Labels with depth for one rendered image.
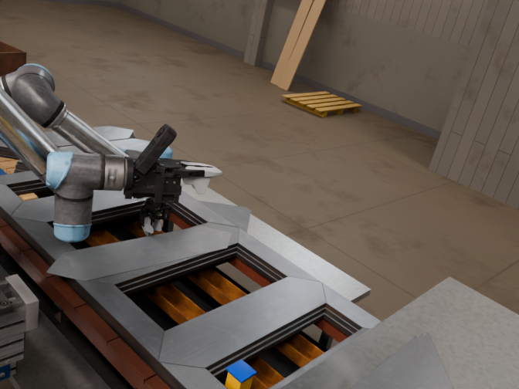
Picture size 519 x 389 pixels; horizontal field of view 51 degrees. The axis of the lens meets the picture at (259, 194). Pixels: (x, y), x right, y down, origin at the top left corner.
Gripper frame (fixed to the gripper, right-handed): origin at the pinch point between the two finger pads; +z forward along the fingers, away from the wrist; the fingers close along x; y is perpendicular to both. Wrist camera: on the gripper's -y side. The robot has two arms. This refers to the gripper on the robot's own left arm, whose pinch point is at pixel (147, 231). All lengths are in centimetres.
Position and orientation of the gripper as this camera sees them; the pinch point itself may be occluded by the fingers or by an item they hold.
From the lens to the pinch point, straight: 210.0
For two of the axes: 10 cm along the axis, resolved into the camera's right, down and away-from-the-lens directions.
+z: -2.0, 8.9, 4.1
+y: 7.1, 4.2, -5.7
